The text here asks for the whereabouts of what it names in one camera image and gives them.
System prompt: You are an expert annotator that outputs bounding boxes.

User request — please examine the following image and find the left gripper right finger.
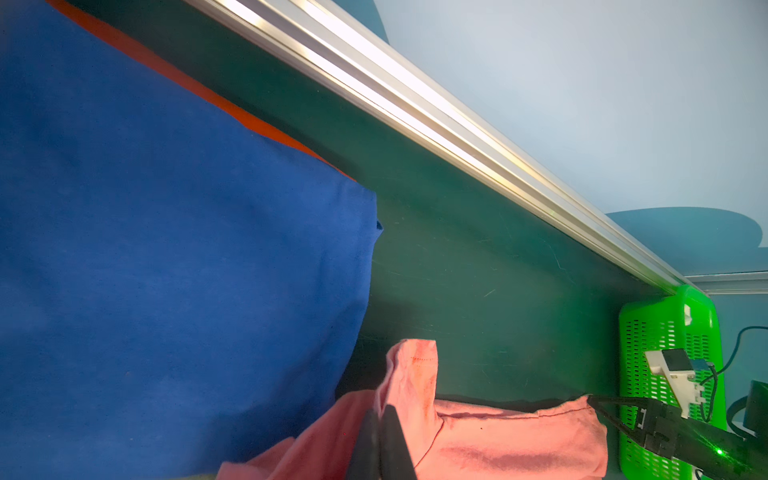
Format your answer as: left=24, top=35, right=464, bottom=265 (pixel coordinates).
left=380, top=405, right=417, bottom=480

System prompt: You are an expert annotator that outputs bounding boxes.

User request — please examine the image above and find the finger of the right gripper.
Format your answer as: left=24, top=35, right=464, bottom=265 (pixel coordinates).
left=587, top=395, right=645, bottom=444

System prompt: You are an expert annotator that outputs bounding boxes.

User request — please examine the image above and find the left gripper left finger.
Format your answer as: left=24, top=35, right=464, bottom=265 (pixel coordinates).
left=345, top=409, right=381, bottom=480

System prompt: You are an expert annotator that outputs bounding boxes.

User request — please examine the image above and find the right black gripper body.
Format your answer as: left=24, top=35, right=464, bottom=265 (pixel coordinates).
left=635, top=400, right=767, bottom=479

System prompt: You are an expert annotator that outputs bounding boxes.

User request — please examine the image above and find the pink t shirt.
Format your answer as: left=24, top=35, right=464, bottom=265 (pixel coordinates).
left=217, top=339, right=608, bottom=479

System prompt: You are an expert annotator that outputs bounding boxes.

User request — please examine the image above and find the green plastic basket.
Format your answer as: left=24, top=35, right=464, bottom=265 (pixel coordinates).
left=617, top=284, right=728, bottom=480

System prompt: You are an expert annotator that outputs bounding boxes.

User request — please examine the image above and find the folded blue t shirt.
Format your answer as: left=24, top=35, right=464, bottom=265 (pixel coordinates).
left=1, top=1, right=381, bottom=479

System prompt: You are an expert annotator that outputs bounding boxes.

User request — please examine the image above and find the folded orange t shirt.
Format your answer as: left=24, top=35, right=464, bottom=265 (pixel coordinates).
left=48, top=1, right=351, bottom=179

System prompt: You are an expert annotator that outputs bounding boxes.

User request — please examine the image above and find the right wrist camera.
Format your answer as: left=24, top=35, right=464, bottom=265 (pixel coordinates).
left=645, top=348, right=705, bottom=418

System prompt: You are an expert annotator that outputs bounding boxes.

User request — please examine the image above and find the right aluminium frame post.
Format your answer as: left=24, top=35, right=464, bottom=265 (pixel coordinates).
left=687, top=271, right=768, bottom=296

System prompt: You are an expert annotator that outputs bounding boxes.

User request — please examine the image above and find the back aluminium frame bar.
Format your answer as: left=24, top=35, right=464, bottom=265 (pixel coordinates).
left=192, top=1, right=688, bottom=292

